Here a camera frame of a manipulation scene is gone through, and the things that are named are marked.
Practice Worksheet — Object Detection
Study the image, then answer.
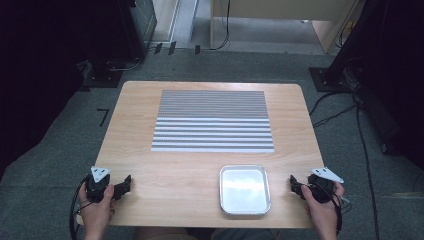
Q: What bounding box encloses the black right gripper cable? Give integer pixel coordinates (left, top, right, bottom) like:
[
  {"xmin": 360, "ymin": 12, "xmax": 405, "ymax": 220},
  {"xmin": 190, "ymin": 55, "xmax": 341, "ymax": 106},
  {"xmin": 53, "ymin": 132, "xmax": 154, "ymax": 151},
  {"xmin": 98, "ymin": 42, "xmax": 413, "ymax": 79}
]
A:
[{"xmin": 313, "ymin": 181, "xmax": 353, "ymax": 236}]

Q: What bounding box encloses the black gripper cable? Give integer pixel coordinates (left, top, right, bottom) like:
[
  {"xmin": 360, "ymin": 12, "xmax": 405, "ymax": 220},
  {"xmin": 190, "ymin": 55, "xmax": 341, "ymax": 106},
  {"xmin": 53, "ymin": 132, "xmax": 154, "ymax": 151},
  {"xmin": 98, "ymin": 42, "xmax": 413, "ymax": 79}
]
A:
[
  {"xmin": 68, "ymin": 175, "xmax": 92, "ymax": 240},
  {"xmin": 313, "ymin": 181, "xmax": 353, "ymax": 236}
]

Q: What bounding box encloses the person's left hand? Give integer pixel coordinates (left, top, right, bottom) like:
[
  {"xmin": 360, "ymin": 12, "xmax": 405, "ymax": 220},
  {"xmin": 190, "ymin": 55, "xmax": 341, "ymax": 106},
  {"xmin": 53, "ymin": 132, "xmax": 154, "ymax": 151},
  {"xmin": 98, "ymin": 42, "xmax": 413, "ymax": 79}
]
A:
[{"xmin": 78, "ymin": 184, "xmax": 116, "ymax": 232}]

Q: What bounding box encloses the dark equipment rack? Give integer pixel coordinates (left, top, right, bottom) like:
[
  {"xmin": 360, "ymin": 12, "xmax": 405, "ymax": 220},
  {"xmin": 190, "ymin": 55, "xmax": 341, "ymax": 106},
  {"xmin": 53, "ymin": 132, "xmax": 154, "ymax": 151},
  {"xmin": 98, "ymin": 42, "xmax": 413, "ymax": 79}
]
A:
[{"xmin": 83, "ymin": 0, "xmax": 158, "ymax": 90}]

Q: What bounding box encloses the dark curtain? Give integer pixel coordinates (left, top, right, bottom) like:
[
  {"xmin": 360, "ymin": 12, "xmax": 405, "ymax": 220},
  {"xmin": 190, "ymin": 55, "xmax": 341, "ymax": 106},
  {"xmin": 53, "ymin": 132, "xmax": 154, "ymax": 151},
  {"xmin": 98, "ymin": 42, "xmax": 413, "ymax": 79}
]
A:
[{"xmin": 0, "ymin": 0, "xmax": 101, "ymax": 181}]

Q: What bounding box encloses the light wooden cabinet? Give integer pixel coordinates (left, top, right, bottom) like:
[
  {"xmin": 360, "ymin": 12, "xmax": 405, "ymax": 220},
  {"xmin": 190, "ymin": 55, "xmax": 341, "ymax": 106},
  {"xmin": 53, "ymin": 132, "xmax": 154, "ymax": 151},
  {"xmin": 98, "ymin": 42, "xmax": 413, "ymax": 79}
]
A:
[{"xmin": 209, "ymin": 0, "xmax": 363, "ymax": 55}]

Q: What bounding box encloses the person's right hand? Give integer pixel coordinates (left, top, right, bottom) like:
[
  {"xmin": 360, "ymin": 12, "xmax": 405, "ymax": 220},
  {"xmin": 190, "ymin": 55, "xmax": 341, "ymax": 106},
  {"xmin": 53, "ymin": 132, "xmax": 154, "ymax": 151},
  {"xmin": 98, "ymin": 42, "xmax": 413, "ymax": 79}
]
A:
[{"xmin": 300, "ymin": 181, "xmax": 345, "ymax": 232}]

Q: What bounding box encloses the long black floor cable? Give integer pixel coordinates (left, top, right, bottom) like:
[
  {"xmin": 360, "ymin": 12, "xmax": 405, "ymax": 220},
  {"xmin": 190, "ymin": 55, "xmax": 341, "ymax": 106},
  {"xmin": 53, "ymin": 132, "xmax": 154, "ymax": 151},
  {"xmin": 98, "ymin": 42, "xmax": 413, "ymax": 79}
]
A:
[{"xmin": 353, "ymin": 96, "xmax": 381, "ymax": 240}]

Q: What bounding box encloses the grey striped placemat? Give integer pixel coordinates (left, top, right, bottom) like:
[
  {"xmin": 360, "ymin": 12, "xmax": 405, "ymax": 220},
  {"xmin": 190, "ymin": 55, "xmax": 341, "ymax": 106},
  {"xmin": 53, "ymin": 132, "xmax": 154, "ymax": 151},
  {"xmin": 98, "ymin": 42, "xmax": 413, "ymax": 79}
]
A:
[{"xmin": 150, "ymin": 89, "xmax": 276, "ymax": 154}]

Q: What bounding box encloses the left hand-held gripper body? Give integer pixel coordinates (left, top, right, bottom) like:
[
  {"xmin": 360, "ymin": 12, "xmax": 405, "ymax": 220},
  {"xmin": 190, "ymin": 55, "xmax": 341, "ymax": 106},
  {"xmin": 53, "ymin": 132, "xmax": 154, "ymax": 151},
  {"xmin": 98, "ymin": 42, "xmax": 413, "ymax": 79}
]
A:
[{"xmin": 85, "ymin": 165, "xmax": 112, "ymax": 204}]

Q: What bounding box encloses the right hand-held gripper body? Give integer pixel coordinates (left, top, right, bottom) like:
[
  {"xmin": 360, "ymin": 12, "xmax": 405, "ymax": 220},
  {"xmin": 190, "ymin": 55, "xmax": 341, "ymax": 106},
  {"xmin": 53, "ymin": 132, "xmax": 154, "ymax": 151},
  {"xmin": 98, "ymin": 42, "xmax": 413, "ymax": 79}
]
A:
[{"xmin": 306, "ymin": 166, "xmax": 345, "ymax": 205}]

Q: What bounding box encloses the black hanging cable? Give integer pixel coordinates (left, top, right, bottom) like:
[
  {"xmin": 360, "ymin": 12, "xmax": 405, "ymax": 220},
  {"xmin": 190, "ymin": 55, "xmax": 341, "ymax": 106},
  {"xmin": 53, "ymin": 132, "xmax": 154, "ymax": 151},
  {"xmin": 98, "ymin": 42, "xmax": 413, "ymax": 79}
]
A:
[{"xmin": 199, "ymin": 0, "xmax": 232, "ymax": 52}]

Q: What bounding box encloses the wooden table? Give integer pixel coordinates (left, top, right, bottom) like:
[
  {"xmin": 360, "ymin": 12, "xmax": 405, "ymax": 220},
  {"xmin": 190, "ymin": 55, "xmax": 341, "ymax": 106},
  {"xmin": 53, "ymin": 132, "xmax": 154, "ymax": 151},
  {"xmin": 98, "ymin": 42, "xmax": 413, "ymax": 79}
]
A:
[{"xmin": 94, "ymin": 80, "xmax": 325, "ymax": 230}]

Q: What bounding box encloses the black floor tape corner mark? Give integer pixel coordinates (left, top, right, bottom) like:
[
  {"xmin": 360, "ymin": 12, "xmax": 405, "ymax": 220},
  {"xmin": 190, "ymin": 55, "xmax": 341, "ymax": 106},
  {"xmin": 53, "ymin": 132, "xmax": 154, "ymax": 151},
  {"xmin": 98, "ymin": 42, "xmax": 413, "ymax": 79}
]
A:
[{"xmin": 96, "ymin": 107, "xmax": 110, "ymax": 128}]

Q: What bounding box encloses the black stand with base plate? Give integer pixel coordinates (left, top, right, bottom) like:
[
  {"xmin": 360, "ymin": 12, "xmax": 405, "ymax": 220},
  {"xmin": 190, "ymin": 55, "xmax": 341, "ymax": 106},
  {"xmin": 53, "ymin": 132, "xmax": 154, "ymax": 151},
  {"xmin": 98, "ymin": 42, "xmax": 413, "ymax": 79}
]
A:
[{"xmin": 308, "ymin": 0, "xmax": 394, "ymax": 94}]

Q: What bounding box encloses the square metal tray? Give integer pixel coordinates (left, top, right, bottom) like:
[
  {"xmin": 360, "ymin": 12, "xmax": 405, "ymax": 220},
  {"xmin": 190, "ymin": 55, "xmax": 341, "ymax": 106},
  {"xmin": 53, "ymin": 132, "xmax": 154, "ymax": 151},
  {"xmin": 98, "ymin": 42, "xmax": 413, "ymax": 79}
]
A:
[{"xmin": 218, "ymin": 164, "xmax": 272, "ymax": 216}]

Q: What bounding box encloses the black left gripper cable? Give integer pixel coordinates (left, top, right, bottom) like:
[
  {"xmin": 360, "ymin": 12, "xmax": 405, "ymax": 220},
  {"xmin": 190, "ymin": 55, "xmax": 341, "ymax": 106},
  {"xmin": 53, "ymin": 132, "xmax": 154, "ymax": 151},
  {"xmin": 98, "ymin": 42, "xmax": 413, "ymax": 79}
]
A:
[{"xmin": 68, "ymin": 175, "xmax": 92, "ymax": 240}]

